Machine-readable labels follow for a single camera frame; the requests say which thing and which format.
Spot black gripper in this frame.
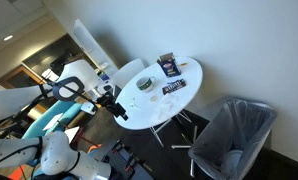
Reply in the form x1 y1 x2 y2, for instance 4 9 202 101
96 94 130 121

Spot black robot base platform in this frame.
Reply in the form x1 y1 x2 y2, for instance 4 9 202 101
100 139 153 180

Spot red black clamp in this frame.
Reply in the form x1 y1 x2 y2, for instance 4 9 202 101
124 152 137 172
111 141 124 155

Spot white mug with green band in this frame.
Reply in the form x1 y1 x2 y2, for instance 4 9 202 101
135 75 157 93

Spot white metal table legs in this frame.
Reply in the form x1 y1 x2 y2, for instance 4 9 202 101
149 109 194 148

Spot white crumpled napkin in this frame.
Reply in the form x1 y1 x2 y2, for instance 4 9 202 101
150 93 183 123

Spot white plastic chair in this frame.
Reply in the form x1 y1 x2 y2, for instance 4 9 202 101
112 58 147 98

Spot blue recycling bin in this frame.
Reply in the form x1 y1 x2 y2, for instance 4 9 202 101
95 68 111 83

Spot white paper sheet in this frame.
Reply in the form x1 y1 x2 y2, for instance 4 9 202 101
42 112 64 132
63 126 81 145

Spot teal armchair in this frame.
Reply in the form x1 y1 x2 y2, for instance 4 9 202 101
22 99 85 141

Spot brown M&M's candy box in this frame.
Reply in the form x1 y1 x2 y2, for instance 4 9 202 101
161 78 187 96

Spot white metal bar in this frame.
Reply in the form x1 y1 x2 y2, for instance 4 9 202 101
171 144 192 150
192 125 199 143
189 158 195 178

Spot blue Barilla pasta box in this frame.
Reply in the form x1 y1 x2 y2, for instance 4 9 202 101
156 52 182 78

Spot white leaning panel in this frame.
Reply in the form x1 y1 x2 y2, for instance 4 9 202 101
72 18 118 79

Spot grey trash bin with liner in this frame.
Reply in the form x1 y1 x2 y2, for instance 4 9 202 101
188 97 279 180

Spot wooden door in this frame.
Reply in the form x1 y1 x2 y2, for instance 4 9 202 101
0 64 35 89

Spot white paper trash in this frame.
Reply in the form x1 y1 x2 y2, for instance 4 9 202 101
222 149 244 178

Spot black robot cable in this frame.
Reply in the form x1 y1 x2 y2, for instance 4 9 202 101
0 74 102 169

